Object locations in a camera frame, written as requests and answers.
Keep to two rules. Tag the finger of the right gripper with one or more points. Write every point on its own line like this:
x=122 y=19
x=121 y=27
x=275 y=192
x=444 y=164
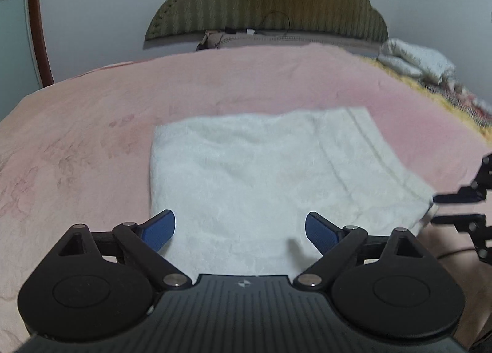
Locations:
x=460 y=219

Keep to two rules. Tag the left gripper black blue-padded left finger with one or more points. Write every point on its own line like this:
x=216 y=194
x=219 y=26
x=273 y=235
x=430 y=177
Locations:
x=93 y=285

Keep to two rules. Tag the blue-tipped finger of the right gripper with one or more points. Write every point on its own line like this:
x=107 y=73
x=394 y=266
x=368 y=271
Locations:
x=461 y=195

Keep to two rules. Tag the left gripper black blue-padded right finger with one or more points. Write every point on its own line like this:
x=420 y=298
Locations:
x=386 y=287

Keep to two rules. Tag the white textured pants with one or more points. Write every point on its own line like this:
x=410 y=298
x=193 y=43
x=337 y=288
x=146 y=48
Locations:
x=241 y=187

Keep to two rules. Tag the yellow patterned bedsheet edge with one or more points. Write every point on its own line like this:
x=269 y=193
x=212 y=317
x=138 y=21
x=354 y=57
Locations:
x=466 y=114

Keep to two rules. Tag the pink floral bed blanket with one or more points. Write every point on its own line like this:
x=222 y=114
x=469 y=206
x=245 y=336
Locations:
x=78 y=151

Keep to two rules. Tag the white crumpled cloth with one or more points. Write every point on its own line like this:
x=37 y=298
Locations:
x=417 y=62

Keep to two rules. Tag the white floral wardrobe door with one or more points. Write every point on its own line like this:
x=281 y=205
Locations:
x=19 y=72

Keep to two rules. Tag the olive green padded headboard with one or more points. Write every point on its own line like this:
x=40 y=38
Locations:
x=356 y=19

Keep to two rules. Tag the striped pillow at headboard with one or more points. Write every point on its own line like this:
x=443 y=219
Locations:
x=214 y=39

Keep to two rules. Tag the brown wooden door frame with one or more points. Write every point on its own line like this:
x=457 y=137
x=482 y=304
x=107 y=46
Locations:
x=40 y=54

